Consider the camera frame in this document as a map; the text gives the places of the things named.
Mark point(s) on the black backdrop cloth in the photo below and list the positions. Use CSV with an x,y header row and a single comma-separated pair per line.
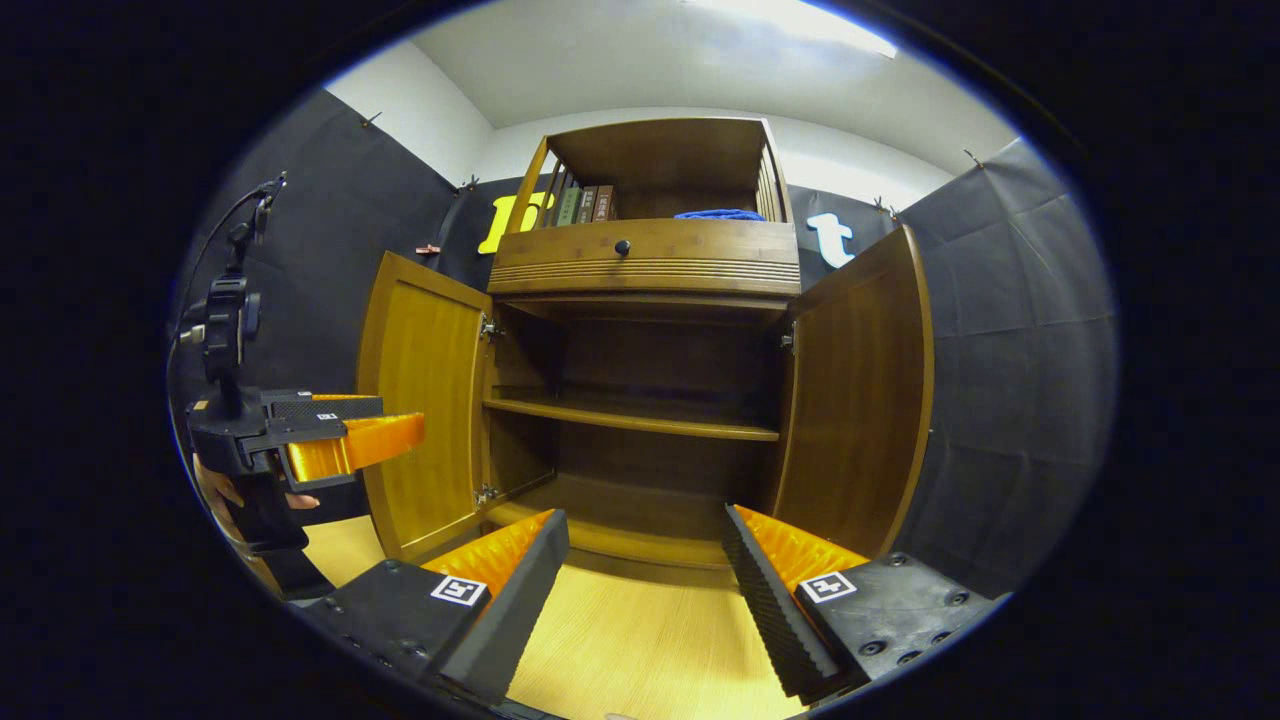
x,y
1000,350

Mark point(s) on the wooden shoe cabinet door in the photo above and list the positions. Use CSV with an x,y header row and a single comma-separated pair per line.
x,y
860,400
425,400

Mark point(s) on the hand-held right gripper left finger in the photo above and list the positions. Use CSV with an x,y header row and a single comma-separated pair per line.
x,y
520,605

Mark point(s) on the wooden inner shelf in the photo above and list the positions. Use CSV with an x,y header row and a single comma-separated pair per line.
x,y
640,418

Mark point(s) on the wooden drawer with black knob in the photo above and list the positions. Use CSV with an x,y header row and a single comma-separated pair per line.
x,y
700,250

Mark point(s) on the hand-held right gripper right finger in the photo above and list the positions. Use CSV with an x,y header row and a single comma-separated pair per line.
x,y
765,605

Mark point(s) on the reddish brown book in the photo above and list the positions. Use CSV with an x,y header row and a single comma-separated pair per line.
x,y
604,203

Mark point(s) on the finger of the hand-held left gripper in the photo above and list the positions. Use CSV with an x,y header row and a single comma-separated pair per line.
x,y
325,406
310,432

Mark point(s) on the green book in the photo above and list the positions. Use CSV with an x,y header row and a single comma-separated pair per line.
x,y
568,207

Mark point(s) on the wooden double-door shoe cabinet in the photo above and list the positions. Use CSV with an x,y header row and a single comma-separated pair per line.
x,y
640,260

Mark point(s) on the blue folded cloth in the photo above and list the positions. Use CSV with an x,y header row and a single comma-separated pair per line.
x,y
720,214

